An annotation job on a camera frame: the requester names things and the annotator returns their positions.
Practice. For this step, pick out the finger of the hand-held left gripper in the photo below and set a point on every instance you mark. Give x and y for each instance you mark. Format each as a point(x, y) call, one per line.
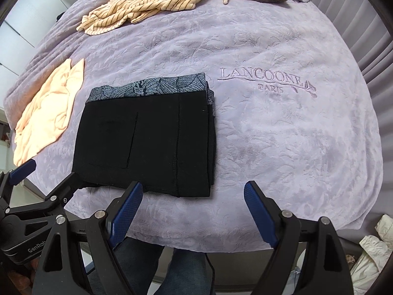
point(23, 169)
point(66, 189)

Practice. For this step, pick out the person's right leg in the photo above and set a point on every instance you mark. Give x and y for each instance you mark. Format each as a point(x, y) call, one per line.
point(187, 273)

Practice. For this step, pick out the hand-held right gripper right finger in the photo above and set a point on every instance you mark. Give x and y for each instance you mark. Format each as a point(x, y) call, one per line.
point(261, 212)

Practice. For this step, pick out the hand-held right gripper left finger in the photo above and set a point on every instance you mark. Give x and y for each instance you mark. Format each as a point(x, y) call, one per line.
point(126, 212)

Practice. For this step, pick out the person's leg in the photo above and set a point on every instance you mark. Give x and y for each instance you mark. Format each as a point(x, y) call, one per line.
point(135, 264)
point(187, 273)

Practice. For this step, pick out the cream striped garment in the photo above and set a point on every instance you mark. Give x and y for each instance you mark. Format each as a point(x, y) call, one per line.
point(147, 3)

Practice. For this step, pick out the white crumpled cloth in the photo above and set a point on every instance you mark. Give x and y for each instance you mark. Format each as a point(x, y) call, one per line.
point(368, 261)

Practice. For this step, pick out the white wardrobe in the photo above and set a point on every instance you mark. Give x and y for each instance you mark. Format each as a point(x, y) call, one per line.
point(24, 24)

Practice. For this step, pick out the peach knit cloth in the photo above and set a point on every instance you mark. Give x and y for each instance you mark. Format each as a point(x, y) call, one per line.
point(49, 113)

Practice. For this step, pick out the black pants with patterned waistband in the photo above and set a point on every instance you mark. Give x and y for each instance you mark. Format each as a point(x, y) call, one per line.
point(147, 147)

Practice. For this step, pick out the lilac embossed blanket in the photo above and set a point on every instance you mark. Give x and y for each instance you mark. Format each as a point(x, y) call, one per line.
point(276, 144)

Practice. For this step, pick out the person's left leg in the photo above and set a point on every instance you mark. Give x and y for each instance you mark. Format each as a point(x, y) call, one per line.
point(135, 264)

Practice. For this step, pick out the grey curtain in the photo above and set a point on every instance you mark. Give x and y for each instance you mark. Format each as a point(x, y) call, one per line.
point(353, 21)

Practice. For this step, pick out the white plastic bag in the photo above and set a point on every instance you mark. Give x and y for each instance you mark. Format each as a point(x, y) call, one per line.
point(386, 229)

